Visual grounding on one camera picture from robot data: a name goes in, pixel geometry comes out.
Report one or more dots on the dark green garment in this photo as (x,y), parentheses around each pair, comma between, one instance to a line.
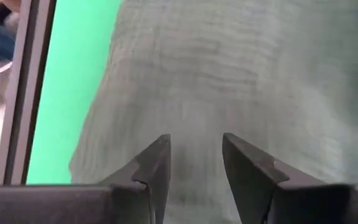
(228,77)

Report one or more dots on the black aluminium table frame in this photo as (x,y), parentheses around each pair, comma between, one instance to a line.
(26,77)

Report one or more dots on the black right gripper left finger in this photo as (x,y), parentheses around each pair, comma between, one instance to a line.
(129,199)

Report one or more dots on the green table mat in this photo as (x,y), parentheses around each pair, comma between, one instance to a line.
(70,77)

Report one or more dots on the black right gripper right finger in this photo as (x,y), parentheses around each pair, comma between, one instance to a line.
(259,193)

